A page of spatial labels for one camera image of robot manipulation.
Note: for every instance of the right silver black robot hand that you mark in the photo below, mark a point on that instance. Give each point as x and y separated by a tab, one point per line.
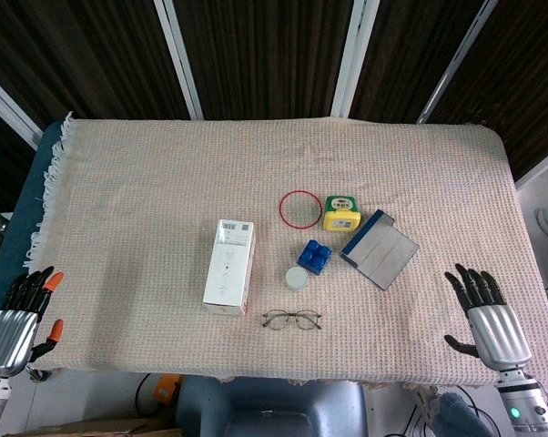
499	332

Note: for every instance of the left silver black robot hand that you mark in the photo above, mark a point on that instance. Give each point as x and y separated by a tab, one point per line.
5	337

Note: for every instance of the blue fabric bundle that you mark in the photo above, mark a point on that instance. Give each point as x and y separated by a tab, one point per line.
460	414

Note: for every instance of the table caster wheel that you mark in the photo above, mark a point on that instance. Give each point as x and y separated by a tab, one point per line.
38	374

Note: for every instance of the eyeglasses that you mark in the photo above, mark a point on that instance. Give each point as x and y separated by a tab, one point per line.
296	313

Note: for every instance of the orange device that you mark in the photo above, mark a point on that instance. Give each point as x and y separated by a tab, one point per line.
167	389

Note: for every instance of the blue grey plastic chair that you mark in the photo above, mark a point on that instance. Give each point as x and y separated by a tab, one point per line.
274	405

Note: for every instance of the small white round jar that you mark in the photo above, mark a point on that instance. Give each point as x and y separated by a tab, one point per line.
297	278

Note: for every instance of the white carton box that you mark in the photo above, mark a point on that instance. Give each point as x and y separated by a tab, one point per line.
228	268

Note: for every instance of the yellow plastic container with label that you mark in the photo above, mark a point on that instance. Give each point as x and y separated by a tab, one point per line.
342	214

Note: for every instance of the blue toy brick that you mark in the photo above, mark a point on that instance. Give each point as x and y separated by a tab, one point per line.
312	257

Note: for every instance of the beige woven tablecloth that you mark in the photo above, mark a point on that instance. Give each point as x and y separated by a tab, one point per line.
142	182

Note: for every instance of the blue grey glasses case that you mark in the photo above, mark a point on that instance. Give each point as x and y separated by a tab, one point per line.
383	255

